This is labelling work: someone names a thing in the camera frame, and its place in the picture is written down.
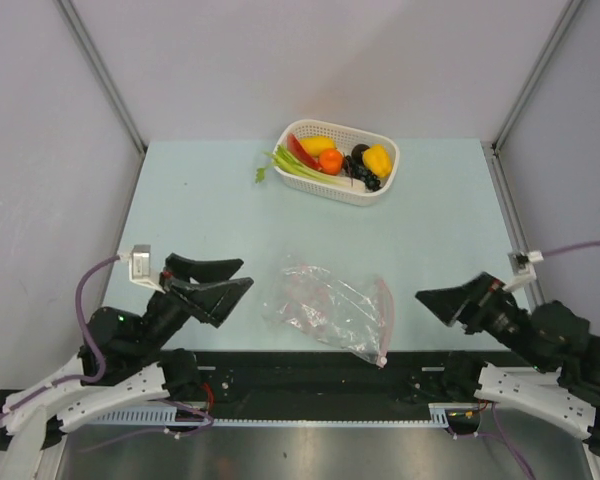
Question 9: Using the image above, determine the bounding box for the white perforated plastic basket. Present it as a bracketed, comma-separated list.
[255, 119, 400, 206]

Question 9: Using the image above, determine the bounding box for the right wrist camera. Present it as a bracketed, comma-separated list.
[503, 250, 544, 293]

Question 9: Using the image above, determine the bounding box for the fake watermelon slice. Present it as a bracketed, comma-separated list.
[286, 133, 321, 171]

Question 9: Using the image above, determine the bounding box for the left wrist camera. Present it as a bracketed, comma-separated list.
[118, 244, 164, 293]

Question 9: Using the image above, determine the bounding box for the fake green lettuce leaf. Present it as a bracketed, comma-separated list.
[255, 145, 366, 193]

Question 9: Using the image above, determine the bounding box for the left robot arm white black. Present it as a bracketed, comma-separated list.
[0, 245, 254, 451]

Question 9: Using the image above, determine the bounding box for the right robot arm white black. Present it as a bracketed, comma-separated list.
[415, 272, 600, 457]

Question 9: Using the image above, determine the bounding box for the dark purple fake plum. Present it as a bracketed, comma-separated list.
[351, 144, 369, 162]

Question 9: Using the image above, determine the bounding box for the yellow fake bell pepper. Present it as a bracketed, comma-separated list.
[362, 144, 393, 178]

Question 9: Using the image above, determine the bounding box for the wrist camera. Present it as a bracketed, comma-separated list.
[503, 250, 544, 293]
[118, 244, 164, 293]

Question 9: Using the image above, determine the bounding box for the white slotted cable duct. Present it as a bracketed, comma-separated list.
[72, 405, 221, 424]

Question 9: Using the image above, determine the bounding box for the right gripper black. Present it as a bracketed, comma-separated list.
[412, 269, 547, 371]

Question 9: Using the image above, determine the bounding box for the orange fake orange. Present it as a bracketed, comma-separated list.
[318, 149, 344, 175]

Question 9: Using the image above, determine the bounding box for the yellow fake lemon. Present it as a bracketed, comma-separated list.
[299, 136, 336, 157]

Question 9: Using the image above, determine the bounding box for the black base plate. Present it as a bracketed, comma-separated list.
[171, 351, 480, 423]

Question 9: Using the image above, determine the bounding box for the clear zip top bag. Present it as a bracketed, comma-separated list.
[262, 254, 395, 369]

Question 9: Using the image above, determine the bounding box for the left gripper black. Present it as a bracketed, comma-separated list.
[135, 253, 256, 358]

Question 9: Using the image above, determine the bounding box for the fake black grape bunch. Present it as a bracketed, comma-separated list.
[343, 155, 381, 192]

